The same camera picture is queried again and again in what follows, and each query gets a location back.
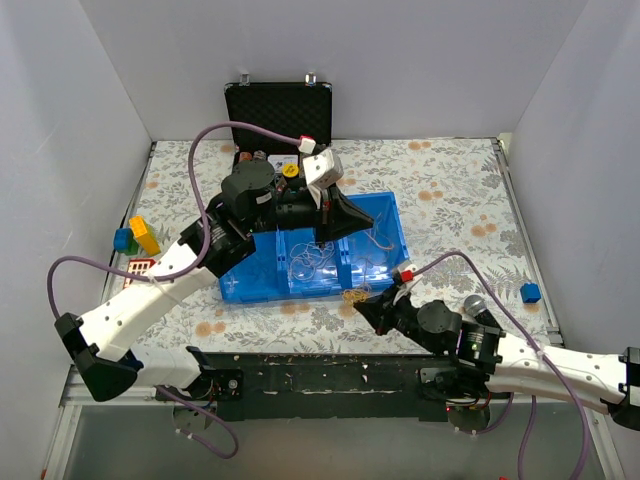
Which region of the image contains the yellow cable bundle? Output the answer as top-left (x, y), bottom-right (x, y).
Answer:
top-left (341, 239), bottom-right (374, 304)

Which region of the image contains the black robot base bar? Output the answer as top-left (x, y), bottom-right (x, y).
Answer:
top-left (154, 352), bottom-right (494, 424)

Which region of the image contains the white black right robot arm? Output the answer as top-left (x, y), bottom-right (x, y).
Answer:
top-left (354, 292), bottom-right (639, 430)

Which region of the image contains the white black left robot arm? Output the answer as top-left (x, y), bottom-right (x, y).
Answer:
top-left (55, 157), bottom-right (374, 402)

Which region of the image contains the blue three-compartment plastic bin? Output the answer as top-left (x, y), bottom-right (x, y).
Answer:
top-left (219, 192), bottom-right (409, 304)

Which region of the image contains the floral table mat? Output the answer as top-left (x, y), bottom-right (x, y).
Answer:
top-left (138, 138), bottom-right (550, 354)

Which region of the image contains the black poker chip case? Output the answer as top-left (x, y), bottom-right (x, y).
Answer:
top-left (224, 80), bottom-right (333, 168)

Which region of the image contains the blue toy cube right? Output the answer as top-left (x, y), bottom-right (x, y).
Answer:
top-left (520, 283), bottom-right (541, 304)

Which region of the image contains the yellow toy brick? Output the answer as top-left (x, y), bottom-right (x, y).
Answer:
top-left (129, 215), bottom-right (161, 256)

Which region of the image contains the green toy brick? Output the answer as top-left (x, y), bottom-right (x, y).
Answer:
top-left (124, 240), bottom-right (140, 256)

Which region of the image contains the red white window brick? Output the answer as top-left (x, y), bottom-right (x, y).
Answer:
top-left (127, 258), bottom-right (155, 276)

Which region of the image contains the blue toy brick left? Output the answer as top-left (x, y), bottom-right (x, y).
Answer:
top-left (113, 228), bottom-right (133, 253)

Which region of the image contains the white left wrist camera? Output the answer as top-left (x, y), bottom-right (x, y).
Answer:
top-left (302, 148), bottom-right (344, 203)

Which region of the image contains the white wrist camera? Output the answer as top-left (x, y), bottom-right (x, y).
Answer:
top-left (393, 263), bottom-right (422, 305)
top-left (302, 148), bottom-right (344, 203)

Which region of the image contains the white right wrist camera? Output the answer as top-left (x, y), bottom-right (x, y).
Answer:
top-left (393, 263), bottom-right (422, 305)

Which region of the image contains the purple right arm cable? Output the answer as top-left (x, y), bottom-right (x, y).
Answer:
top-left (412, 250), bottom-right (591, 480)

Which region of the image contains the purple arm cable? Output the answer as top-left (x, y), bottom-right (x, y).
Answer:
top-left (46, 121), bottom-right (316, 459)
top-left (412, 250), bottom-right (591, 480)

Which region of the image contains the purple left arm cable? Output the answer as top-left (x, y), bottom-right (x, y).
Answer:
top-left (46, 121), bottom-right (316, 459)

